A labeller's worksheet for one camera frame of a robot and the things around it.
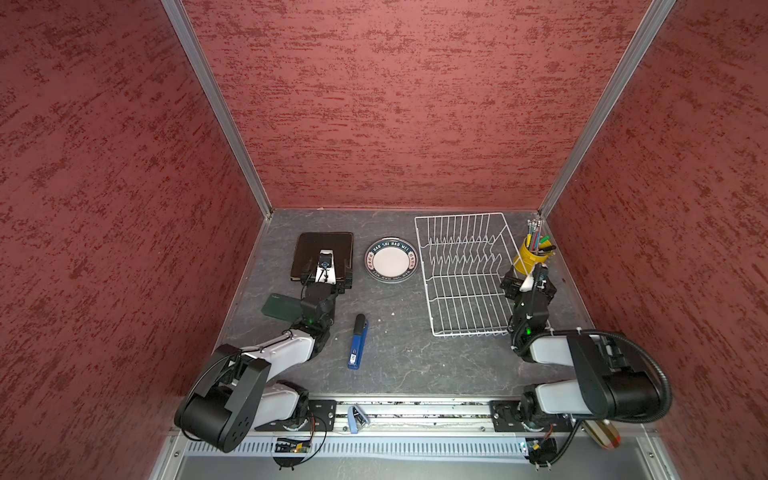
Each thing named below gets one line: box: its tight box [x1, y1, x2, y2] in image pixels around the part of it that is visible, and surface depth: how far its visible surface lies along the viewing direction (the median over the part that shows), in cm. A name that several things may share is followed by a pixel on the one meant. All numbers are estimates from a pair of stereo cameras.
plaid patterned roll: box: [582, 419, 622, 450], surface depth 71 cm
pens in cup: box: [526, 218, 557, 254], surface depth 99 cm
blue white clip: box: [348, 405, 370, 434], surface depth 74 cm
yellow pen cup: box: [514, 237, 549, 275], surface depth 97 cm
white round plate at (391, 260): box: [364, 237, 419, 283], surface depth 106 cm
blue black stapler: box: [347, 313, 369, 370], surface depth 86 cm
